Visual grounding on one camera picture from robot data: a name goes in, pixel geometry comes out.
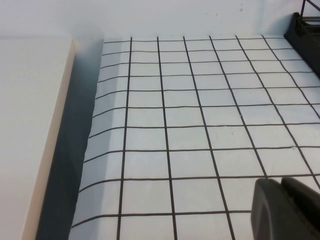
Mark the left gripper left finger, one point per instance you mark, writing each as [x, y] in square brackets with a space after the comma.
[275, 215]

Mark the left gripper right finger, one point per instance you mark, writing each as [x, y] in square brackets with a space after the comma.
[302, 191]

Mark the white grid-pattern table mat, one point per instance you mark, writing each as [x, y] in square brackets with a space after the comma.
[187, 125]

